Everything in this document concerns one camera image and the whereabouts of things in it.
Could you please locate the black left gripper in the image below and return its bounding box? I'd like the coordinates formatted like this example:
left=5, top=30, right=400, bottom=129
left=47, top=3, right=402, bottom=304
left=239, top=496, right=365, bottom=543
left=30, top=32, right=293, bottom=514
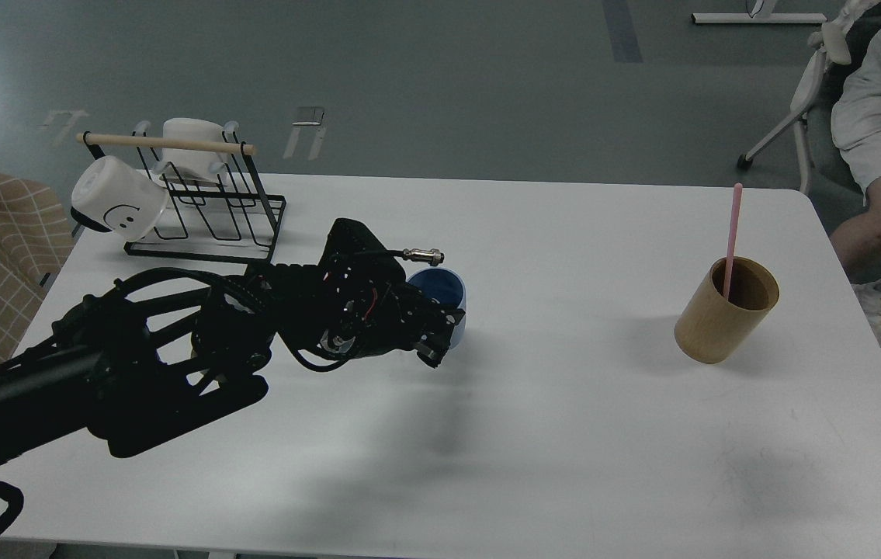
left=314, top=218, right=466, bottom=369

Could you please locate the blue plastic cup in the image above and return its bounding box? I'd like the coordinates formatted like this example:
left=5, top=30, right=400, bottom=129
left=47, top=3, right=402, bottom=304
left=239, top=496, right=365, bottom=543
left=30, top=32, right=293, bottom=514
left=401, top=268, right=467, bottom=346

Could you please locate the pink chopstick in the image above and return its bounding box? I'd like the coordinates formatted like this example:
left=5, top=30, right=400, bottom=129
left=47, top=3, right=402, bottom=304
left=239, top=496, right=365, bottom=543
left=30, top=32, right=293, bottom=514
left=723, top=182, right=743, bottom=301

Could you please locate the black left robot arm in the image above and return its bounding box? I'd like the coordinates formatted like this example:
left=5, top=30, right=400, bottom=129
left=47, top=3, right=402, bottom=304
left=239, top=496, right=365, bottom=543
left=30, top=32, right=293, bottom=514
left=0, top=218, right=466, bottom=536

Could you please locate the brown cylindrical holder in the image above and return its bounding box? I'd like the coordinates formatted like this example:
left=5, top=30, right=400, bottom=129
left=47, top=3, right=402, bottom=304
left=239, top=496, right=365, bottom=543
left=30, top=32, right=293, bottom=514
left=674, top=257, right=780, bottom=364

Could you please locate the white mug on rack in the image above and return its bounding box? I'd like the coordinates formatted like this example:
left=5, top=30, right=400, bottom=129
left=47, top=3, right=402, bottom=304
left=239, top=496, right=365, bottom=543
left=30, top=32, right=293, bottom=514
left=153, top=117, right=225, bottom=183

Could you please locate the white smiley face mug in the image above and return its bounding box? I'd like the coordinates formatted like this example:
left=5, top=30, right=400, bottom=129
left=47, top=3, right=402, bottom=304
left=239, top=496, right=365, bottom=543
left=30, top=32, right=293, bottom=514
left=71, top=155, right=169, bottom=243

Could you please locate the white office chair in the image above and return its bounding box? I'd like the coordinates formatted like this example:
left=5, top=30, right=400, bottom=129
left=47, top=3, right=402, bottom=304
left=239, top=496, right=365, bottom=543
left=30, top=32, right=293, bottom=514
left=736, top=1, right=881, bottom=194

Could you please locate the black wire cup rack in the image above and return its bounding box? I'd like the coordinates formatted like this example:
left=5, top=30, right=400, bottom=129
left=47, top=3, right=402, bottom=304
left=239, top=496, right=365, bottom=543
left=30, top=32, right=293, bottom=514
left=77, top=117, right=286, bottom=264

